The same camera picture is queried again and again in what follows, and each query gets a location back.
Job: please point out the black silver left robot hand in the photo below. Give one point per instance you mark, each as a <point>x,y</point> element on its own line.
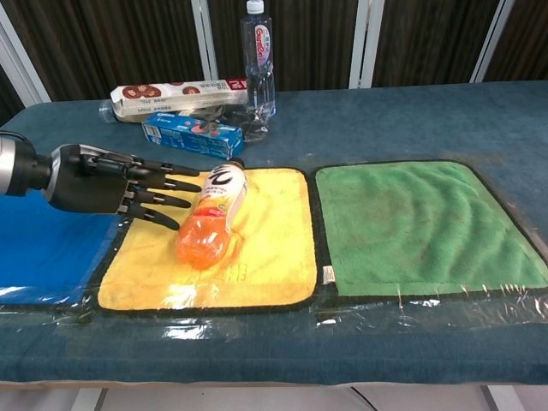
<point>90,184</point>

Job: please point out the orange drink bottle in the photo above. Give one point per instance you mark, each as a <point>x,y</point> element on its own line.
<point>214,214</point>

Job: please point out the clear water bottle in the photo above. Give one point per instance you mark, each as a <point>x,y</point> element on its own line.
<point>258,64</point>

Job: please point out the blue cloth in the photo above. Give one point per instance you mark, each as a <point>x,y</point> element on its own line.
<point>47,252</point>

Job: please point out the blue Oreo box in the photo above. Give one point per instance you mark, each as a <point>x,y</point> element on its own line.
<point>188,137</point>

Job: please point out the long white cookie box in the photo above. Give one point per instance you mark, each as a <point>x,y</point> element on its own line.
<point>171,100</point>

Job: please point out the black plastic wrapper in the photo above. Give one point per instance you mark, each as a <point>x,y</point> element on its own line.
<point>240,117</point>

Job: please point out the yellow cloth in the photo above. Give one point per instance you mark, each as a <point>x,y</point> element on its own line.
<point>265,257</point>

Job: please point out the clear plastic film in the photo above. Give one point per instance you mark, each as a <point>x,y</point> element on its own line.
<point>257,321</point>

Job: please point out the green cloth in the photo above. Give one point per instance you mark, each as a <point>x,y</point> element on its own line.
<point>419,231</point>

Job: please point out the white partition post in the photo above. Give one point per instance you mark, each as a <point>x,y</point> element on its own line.
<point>364,43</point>
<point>204,43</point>
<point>492,43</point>
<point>21,64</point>

